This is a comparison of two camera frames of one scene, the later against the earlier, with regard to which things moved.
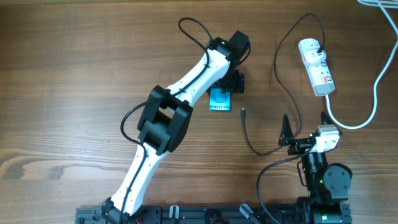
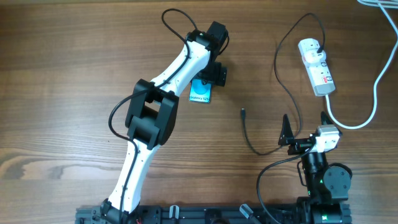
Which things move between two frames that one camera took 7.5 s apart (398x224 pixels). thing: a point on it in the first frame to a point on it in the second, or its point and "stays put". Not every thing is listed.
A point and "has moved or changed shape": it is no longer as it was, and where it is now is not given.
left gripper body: [231, 81] to [212, 73]
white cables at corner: [382, 4] stays put
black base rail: [193, 214] stays put
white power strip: [320, 78] stays put
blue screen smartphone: [219, 101] has moved or changed shape
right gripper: [299, 145] stays put
